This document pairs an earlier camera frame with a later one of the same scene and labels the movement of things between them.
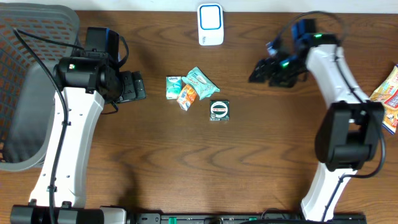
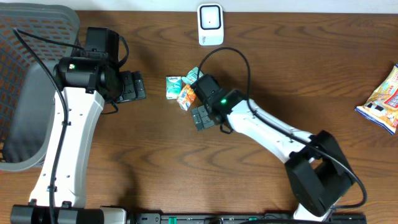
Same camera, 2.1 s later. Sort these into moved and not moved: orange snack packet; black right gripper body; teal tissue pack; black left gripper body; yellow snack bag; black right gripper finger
Moved: black right gripper body; black right gripper finger
Not moved: teal tissue pack; yellow snack bag; orange snack packet; black left gripper body
